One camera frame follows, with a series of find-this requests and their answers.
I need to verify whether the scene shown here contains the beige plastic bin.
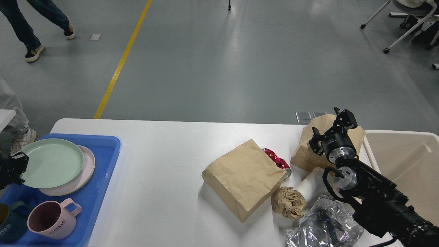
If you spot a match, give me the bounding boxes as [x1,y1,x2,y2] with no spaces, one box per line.
[365,131,439,225]

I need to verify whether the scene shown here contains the person in white clothes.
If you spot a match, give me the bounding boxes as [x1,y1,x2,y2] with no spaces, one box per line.
[0,77,37,156]

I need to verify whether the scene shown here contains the white side table corner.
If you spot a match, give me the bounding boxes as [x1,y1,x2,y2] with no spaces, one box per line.
[0,109,16,132]

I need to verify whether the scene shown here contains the large brown paper bag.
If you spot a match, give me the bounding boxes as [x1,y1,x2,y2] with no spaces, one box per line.
[202,139,286,223]

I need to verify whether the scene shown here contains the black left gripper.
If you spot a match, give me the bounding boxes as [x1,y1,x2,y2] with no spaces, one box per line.
[0,151,29,190]

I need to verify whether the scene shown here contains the small brown paper bag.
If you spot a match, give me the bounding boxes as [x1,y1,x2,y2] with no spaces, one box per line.
[290,114,366,172]

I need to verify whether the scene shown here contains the pink plate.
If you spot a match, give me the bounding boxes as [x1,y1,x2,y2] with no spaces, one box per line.
[39,145,96,196]

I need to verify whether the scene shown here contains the blue plastic tray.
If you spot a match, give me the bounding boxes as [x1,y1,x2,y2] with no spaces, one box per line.
[1,133,121,247]

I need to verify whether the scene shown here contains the blue mug yellow inside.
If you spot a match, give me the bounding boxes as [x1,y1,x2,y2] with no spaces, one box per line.
[0,201,33,243]

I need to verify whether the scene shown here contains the crumpled clear plastic bag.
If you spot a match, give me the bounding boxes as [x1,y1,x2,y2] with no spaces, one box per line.
[285,194,364,247]

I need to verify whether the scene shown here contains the white paper cup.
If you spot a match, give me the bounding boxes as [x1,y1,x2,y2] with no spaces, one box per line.
[295,167,329,205]

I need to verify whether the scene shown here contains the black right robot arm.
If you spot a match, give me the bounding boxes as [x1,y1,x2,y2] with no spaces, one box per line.
[309,107,439,247]

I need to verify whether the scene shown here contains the pink mug dark inside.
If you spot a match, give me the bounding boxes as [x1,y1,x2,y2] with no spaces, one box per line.
[27,198,83,239]

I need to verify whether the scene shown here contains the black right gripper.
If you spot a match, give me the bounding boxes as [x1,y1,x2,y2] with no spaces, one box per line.
[308,107,358,164]

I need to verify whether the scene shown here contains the crushed red can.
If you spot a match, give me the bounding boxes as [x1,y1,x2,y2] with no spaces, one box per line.
[262,148,292,181]

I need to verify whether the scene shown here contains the silver floor socket plates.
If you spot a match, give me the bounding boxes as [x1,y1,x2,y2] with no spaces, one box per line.
[295,111,327,124]

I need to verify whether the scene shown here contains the white office chair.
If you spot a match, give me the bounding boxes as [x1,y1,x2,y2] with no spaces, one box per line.
[360,0,438,54]

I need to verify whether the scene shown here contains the crumpled brown paper ball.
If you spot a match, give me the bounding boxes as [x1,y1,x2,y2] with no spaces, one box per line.
[271,187,306,219]

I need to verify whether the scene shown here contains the green plate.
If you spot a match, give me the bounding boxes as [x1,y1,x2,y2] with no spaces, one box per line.
[22,139,84,189]

